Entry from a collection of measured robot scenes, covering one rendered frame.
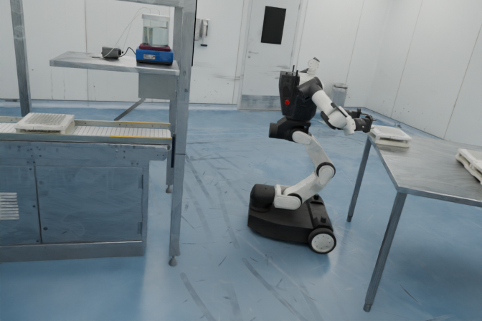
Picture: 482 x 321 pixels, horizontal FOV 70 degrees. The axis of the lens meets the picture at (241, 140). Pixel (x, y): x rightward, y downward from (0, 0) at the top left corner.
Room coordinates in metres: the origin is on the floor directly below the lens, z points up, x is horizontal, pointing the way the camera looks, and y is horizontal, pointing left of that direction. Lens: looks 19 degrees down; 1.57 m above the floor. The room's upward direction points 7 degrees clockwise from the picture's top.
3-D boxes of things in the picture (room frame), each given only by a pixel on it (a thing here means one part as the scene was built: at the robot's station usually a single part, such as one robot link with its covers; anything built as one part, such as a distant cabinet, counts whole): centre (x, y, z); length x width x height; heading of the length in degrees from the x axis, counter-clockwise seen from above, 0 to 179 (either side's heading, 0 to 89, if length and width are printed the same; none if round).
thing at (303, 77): (2.44, -0.37, 1.11); 0.34 x 0.30 x 0.36; 179
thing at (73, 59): (1.92, 0.71, 1.25); 0.62 x 0.38 x 0.04; 105
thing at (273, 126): (2.44, -0.34, 0.84); 0.28 x 0.13 x 0.18; 89
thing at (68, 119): (1.83, 1.10, 0.89); 0.25 x 0.24 x 0.02; 15
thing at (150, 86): (2.10, 0.56, 1.14); 0.22 x 0.11 x 0.20; 105
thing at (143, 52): (2.01, 0.55, 1.31); 0.21 x 0.20 x 0.09; 15
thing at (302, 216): (2.44, -0.44, 0.19); 0.64 x 0.52 x 0.33; 89
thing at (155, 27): (2.01, 0.55, 1.45); 0.15 x 0.15 x 0.19
